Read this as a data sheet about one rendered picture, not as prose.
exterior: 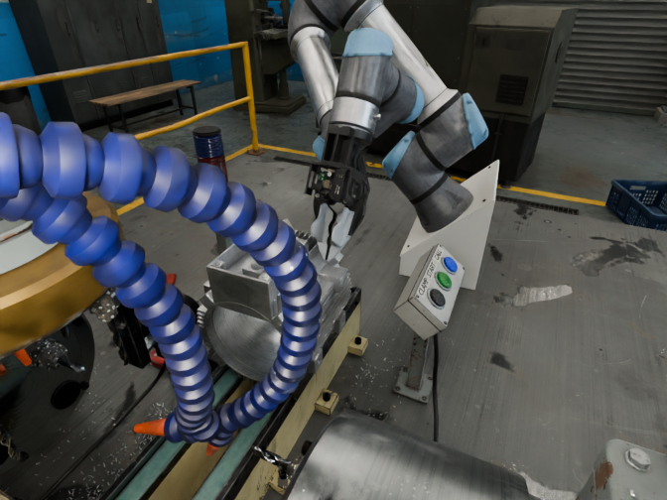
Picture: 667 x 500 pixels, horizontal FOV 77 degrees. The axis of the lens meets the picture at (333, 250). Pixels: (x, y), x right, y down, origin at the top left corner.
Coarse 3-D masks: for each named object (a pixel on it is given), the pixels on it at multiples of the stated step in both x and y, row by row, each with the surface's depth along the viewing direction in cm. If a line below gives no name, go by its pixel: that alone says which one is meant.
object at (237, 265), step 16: (304, 240) 64; (224, 256) 61; (240, 256) 65; (208, 272) 58; (224, 272) 57; (240, 272) 62; (256, 272) 60; (224, 288) 58; (240, 288) 57; (256, 288) 56; (272, 288) 56; (224, 304) 60; (256, 304) 58; (272, 304) 57
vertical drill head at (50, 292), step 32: (0, 224) 24; (32, 224) 25; (0, 256) 23; (32, 256) 25; (64, 256) 25; (0, 288) 23; (32, 288) 23; (64, 288) 24; (96, 288) 26; (0, 320) 22; (32, 320) 23; (64, 320) 25; (0, 352) 23
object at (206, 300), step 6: (336, 258) 71; (204, 294) 62; (210, 294) 62; (204, 300) 62; (210, 300) 61; (204, 306) 62; (210, 306) 62; (282, 312) 58; (276, 318) 57; (282, 318) 57; (276, 324) 58; (216, 354) 68; (216, 360) 69; (222, 360) 68
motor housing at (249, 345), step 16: (320, 256) 71; (240, 304) 59; (336, 304) 70; (208, 320) 65; (224, 320) 70; (240, 320) 73; (256, 320) 75; (208, 336) 66; (224, 336) 69; (240, 336) 72; (256, 336) 73; (272, 336) 75; (320, 336) 66; (224, 352) 68; (240, 352) 70; (256, 352) 71; (272, 352) 72; (240, 368) 68; (256, 368) 69
